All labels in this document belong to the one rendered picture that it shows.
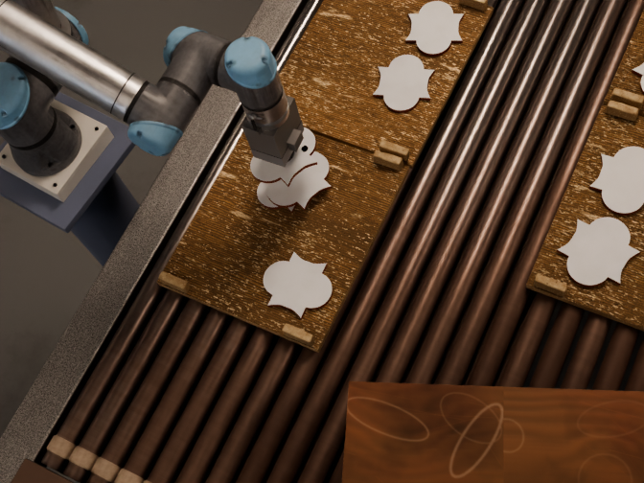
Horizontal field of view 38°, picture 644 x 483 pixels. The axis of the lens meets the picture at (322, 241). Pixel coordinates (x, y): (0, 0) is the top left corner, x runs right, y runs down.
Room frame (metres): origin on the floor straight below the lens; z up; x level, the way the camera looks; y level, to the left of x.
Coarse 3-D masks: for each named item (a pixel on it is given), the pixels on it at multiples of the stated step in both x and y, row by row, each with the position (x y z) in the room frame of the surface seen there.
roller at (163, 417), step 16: (208, 320) 0.73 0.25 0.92; (224, 320) 0.72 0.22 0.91; (208, 336) 0.70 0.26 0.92; (192, 352) 0.68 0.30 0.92; (208, 352) 0.67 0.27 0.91; (192, 368) 0.65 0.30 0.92; (176, 384) 0.62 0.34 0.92; (192, 384) 0.62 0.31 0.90; (176, 400) 0.60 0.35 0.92; (160, 416) 0.58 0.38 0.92; (176, 416) 0.57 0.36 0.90; (144, 432) 0.56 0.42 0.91; (160, 432) 0.55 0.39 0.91; (144, 448) 0.53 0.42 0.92; (128, 464) 0.51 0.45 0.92; (144, 464) 0.50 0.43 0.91; (128, 480) 0.48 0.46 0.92
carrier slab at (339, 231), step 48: (240, 144) 1.07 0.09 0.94; (336, 144) 0.99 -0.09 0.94; (240, 192) 0.96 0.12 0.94; (336, 192) 0.89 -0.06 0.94; (384, 192) 0.85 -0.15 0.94; (192, 240) 0.89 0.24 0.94; (240, 240) 0.86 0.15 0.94; (288, 240) 0.82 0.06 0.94; (336, 240) 0.79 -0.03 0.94; (192, 288) 0.79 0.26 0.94; (240, 288) 0.76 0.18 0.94; (336, 288) 0.69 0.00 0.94
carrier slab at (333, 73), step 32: (352, 0) 1.32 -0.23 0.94; (384, 0) 1.29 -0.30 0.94; (416, 0) 1.27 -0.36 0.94; (448, 0) 1.24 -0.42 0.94; (320, 32) 1.27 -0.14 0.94; (352, 32) 1.24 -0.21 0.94; (384, 32) 1.22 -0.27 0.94; (480, 32) 1.13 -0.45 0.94; (288, 64) 1.22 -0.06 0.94; (320, 64) 1.19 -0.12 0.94; (352, 64) 1.16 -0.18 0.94; (384, 64) 1.14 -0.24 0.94; (448, 64) 1.08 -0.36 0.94; (320, 96) 1.11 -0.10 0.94; (352, 96) 1.09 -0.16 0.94; (448, 96) 1.02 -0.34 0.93; (320, 128) 1.04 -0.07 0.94; (352, 128) 1.01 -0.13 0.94; (384, 128) 0.99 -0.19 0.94; (416, 128) 0.96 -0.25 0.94; (416, 160) 0.90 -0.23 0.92
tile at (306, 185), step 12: (312, 156) 0.96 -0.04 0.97; (324, 156) 0.96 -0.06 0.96; (312, 168) 0.94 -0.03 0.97; (324, 168) 0.93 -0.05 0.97; (300, 180) 0.92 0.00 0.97; (312, 180) 0.91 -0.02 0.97; (324, 180) 0.90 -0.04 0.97; (276, 192) 0.92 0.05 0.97; (288, 192) 0.91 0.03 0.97; (300, 192) 0.90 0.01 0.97; (312, 192) 0.89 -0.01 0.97; (276, 204) 0.89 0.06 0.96; (288, 204) 0.88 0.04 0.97; (300, 204) 0.87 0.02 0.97
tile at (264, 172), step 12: (312, 144) 0.93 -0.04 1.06; (300, 156) 0.91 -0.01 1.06; (252, 168) 0.92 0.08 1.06; (264, 168) 0.91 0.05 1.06; (276, 168) 0.91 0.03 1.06; (288, 168) 0.90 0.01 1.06; (300, 168) 0.89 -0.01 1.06; (264, 180) 0.89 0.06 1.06; (276, 180) 0.88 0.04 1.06; (288, 180) 0.87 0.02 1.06
